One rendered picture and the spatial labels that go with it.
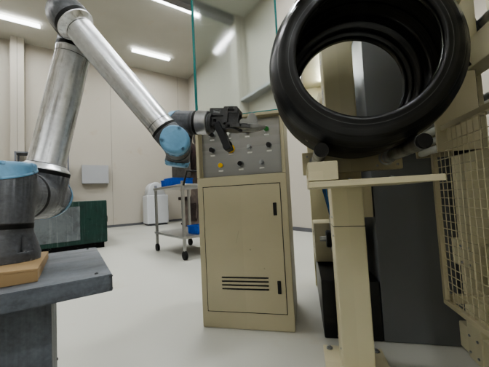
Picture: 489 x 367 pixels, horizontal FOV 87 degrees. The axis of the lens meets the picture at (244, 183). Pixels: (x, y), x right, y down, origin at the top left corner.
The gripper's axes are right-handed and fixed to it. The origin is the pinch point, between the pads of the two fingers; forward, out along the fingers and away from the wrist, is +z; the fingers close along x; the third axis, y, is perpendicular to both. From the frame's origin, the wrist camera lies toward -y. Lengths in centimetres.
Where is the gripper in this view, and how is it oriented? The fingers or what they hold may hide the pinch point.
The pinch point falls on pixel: (261, 129)
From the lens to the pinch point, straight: 95.4
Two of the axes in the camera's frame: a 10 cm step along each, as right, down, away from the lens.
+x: 2.2, 0.4, 9.7
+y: 0.7, -10.0, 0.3
